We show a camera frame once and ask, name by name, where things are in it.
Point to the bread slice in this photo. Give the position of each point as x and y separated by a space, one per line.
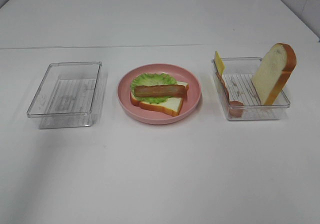
273 73
170 107

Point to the bacon strip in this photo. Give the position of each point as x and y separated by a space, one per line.
170 90
237 113

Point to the green lettuce leaf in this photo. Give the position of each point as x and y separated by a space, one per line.
152 79

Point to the yellow cheese slice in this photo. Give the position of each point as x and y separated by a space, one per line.
220 66

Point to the pink round plate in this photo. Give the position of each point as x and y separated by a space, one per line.
158 118

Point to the right clear plastic tray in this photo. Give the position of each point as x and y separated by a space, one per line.
237 77

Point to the clear plastic tray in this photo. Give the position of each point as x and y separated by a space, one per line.
237 77
70 95

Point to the left clear plastic tray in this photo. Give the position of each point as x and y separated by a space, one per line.
70 95

